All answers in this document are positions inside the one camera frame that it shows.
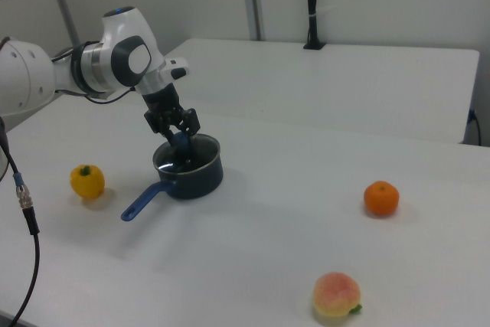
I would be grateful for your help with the yellow bell pepper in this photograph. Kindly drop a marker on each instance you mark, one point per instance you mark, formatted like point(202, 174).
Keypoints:
point(87, 181)

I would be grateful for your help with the orange mandarin fruit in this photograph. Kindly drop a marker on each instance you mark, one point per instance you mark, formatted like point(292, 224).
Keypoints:
point(381, 197)

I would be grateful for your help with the pink yellow peach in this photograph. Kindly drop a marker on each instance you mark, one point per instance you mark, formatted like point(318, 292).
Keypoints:
point(336, 294)

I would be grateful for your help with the black camera pole with base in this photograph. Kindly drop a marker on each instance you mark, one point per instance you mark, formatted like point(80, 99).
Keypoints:
point(313, 5)

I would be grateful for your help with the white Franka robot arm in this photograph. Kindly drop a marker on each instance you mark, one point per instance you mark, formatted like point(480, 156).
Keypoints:
point(34, 74)

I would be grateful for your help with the dark blue saucepan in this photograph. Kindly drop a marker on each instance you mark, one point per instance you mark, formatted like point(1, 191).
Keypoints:
point(201, 183)

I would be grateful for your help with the silver metal frame post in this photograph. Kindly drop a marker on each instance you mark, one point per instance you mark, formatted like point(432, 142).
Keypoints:
point(63, 1)

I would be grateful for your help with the glass lid with blue knob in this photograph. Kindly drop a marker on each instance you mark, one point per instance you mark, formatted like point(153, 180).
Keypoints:
point(204, 152)

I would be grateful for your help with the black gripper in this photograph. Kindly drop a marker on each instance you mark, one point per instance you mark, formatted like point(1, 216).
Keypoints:
point(162, 101)

